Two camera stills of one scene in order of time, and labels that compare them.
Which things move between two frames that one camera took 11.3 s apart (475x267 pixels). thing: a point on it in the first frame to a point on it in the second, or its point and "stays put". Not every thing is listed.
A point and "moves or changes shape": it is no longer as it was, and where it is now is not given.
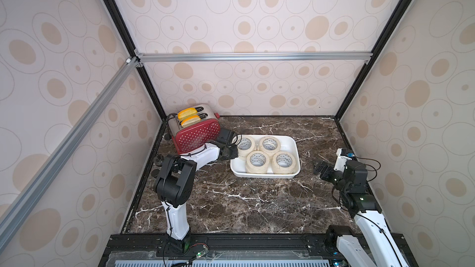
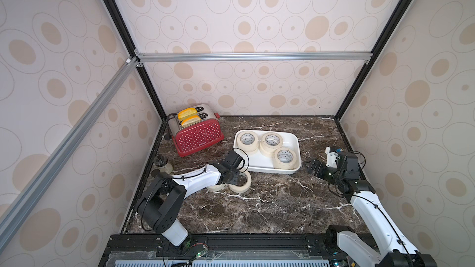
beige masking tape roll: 245,144 to 218,188
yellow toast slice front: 190,120 stays put
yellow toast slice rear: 187,112 stays put
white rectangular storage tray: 289,143 moves or changes shape
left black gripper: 234,153 to 236,178
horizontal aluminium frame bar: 159,57 stays put
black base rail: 225,250 stays put
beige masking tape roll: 269,144 moves or changes shape
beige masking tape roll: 283,162 moves or changes shape
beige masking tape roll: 257,162 to 242,189
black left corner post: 121,26 stays put
